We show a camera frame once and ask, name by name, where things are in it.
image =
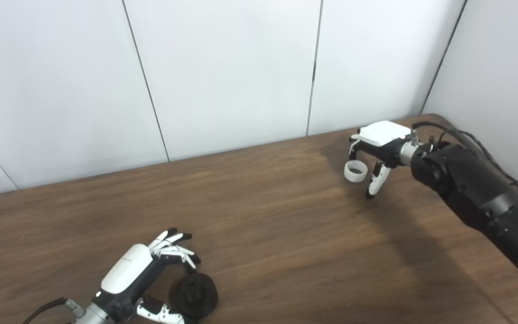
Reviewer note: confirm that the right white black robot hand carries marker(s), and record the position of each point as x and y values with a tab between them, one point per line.
382	135

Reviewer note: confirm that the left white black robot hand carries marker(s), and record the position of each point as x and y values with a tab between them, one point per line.
124	270

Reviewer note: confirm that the round black plastic part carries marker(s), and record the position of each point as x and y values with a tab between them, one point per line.
194	294

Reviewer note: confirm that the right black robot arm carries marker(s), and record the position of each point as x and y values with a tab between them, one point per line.
475	189

